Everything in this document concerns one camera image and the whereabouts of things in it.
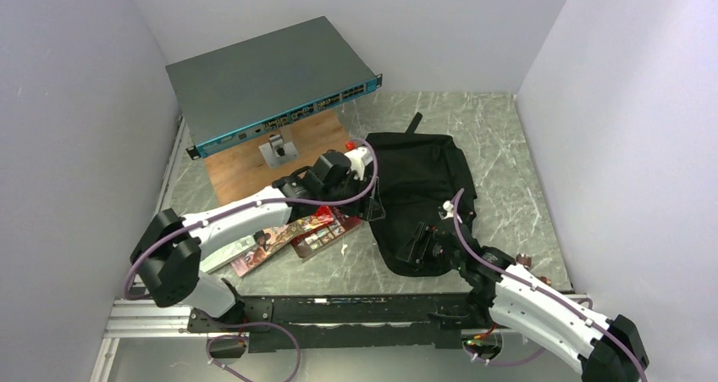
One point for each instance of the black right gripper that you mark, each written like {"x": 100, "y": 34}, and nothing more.
{"x": 424, "y": 235}

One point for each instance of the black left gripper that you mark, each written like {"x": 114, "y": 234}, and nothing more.
{"x": 369, "y": 207}

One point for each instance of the red snack packet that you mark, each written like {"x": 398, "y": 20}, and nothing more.
{"x": 321, "y": 217}

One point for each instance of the black student backpack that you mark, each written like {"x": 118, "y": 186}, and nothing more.
{"x": 417, "y": 173}

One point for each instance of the dark red book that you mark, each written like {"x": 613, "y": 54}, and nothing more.
{"x": 310, "y": 244}

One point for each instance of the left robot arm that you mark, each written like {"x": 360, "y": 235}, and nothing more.
{"x": 167, "y": 257}

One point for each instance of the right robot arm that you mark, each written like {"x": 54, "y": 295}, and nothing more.
{"x": 504, "y": 292}

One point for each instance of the copper brass tap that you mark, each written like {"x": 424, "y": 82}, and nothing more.
{"x": 527, "y": 262}

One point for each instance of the wooden base board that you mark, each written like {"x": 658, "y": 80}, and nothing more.
{"x": 242, "y": 170}

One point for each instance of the grey notebook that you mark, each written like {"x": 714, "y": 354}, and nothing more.
{"x": 226, "y": 254}

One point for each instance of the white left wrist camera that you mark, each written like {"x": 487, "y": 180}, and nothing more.
{"x": 360, "y": 159}

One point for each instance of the metal switch stand bracket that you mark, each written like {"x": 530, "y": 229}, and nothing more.
{"x": 276, "y": 151}

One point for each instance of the grey network switch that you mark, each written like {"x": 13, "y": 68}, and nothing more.
{"x": 248, "y": 89}

